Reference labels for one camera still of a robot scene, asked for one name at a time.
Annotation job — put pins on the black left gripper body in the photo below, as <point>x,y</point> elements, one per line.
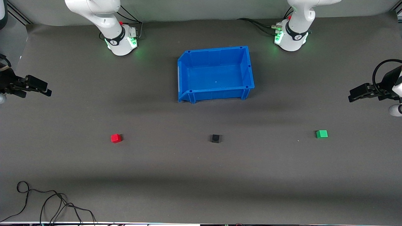
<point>387,84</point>

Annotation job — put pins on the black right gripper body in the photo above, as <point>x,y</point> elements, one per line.
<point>7,82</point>

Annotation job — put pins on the small green cube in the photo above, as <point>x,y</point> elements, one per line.
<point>321,134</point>

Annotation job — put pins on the small red cube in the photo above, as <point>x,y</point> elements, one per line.
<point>115,138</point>

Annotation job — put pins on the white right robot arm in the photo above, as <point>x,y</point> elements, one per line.
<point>108,26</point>

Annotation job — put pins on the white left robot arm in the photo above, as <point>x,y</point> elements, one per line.
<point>296,34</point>

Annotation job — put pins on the small black cube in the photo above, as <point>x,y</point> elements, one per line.
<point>215,138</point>

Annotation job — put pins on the blue plastic storage bin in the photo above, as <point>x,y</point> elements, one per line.
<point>216,77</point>

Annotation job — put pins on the dark grey table mat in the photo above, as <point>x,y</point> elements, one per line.
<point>201,175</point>

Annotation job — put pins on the aluminium frame rail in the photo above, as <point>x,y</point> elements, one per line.
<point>19,14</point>

